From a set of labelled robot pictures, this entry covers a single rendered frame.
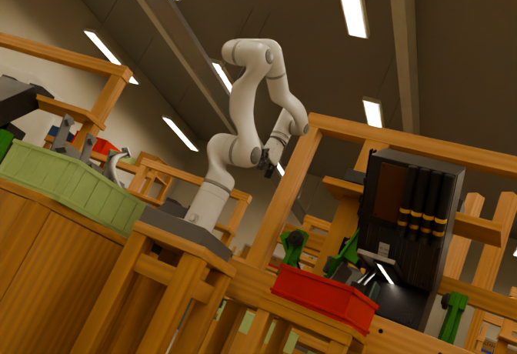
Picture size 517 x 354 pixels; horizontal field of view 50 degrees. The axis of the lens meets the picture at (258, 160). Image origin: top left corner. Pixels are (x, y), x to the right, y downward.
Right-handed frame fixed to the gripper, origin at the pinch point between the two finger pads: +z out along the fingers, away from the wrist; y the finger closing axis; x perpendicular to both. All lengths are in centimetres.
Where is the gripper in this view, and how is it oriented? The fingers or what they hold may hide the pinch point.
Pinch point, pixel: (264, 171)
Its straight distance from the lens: 247.6
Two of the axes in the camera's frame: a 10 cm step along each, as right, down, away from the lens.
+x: 8.4, 2.3, -5.0
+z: -4.0, 8.7, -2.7
